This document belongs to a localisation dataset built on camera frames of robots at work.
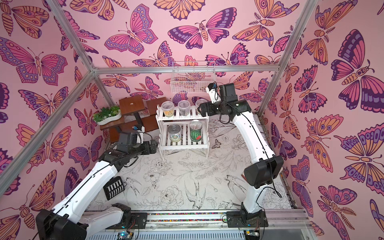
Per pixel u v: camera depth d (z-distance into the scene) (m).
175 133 0.84
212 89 0.67
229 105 0.54
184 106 0.80
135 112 0.96
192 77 0.95
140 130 0.70
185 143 0.88
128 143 0.59
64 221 0.37
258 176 0.46
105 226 0.55
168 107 0.78
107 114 0.92
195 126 0.82
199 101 0.81
